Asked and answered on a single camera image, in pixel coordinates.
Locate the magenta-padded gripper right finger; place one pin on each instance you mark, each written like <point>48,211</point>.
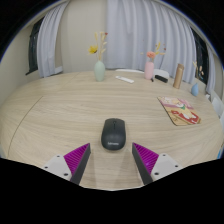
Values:
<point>163,165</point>

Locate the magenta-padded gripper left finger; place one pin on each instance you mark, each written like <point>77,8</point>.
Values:
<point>60,166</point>

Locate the black computer mouse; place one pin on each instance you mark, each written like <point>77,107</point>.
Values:
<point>113,133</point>

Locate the cartoon-print mouse pad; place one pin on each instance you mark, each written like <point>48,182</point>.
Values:
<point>180,111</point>

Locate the white and blue chair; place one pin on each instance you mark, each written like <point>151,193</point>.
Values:
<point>217,105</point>

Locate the light blue vase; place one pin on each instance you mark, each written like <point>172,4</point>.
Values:
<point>195,90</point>

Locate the dark marker pen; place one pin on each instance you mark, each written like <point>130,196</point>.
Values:
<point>152,79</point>

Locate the bronze drink bottle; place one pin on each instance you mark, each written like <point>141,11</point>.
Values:
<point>178,76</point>

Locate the white remote control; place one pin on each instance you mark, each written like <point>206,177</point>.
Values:
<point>124,79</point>

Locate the pink vase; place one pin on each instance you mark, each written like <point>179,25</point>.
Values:
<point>149,70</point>

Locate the pale green vase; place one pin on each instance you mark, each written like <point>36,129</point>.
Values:
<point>99,71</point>

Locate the narrow white curtain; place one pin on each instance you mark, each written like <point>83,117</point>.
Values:
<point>48,43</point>
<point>210,73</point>

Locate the dark window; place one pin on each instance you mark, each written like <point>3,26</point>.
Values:
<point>201,56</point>
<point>32,50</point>

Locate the yellow dried flower bunch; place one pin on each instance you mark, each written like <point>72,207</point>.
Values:
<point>93,49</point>

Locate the wide white curtain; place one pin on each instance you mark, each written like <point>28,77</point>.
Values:
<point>146,30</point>

